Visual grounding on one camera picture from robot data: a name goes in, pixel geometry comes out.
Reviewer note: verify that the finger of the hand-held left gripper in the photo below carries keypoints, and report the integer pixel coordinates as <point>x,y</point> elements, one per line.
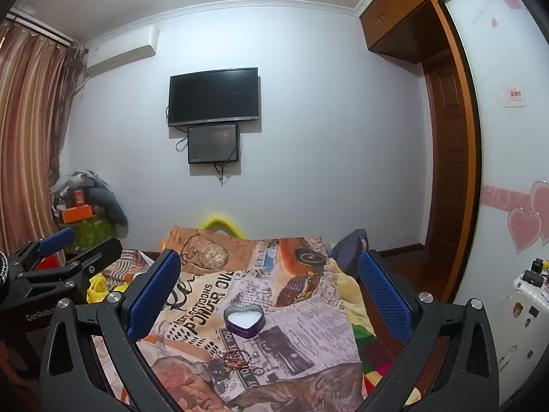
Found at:
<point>55,240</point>
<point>96,255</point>

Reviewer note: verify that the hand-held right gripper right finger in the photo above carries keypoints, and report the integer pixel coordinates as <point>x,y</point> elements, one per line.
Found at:
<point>384,296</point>

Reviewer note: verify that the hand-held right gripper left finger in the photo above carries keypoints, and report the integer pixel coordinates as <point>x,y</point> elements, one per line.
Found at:
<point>152,296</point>

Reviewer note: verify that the purple heart-shaped tin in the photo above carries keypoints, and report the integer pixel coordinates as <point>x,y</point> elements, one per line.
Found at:
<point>244,330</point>

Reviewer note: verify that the green bag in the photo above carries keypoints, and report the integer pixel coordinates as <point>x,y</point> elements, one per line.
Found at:
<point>94,234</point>

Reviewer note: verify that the yellow cloth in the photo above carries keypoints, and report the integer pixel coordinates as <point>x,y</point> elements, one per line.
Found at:
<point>96,287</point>

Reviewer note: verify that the orange box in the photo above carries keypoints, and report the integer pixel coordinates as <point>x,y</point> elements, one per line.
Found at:
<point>77,213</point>

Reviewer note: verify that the colourful fleece blanket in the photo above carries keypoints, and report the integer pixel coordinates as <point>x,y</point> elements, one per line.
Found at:
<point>364,334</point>

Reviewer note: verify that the red box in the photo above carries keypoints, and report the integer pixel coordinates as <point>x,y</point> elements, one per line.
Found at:
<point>80,197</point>

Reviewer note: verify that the grey cloth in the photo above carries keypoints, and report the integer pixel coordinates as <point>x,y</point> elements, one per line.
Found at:
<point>109,206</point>

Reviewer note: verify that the dark blue bag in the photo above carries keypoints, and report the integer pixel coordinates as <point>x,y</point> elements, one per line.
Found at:
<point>347,251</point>

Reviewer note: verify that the yellow cushion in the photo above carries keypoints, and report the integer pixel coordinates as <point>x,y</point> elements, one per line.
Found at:
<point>221,222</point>

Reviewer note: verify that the newspaper print blanket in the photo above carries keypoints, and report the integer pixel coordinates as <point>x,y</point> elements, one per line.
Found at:
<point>257,274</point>

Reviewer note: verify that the striped brown curtain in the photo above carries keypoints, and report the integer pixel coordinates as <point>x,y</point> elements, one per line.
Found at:
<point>30,128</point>

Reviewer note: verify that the white suitcase with stickers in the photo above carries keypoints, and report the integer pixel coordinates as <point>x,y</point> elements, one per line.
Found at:
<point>519,334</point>

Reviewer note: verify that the black device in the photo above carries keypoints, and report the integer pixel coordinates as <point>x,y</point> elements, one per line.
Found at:
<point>532,274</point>

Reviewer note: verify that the brown wooden door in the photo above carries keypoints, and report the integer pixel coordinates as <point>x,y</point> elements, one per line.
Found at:
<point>448,158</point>

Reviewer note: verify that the large pink heart stickers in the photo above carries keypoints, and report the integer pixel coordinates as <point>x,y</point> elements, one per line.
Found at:
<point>525,223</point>

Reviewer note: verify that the white sliding wardrobe door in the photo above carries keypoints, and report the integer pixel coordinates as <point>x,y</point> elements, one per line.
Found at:
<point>506,146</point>

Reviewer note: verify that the white air conditioner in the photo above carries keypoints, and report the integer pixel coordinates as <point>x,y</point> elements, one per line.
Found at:
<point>122,49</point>

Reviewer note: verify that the wooden overhead cabinet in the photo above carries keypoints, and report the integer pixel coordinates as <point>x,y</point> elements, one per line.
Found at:
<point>399,17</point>

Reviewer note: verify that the small pink heart stickers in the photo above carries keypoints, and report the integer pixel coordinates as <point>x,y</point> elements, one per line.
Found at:
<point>511,1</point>

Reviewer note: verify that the small black wall monitor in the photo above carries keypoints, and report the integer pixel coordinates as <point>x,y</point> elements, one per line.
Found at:
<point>212,143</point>

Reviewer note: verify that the black wall television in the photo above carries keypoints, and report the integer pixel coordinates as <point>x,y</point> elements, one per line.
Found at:
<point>214,94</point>

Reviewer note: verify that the white curtain rail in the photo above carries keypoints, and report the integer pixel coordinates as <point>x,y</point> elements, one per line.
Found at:
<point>40,28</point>

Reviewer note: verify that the small square wall sticker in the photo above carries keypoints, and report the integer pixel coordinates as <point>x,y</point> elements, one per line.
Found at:
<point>513,95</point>

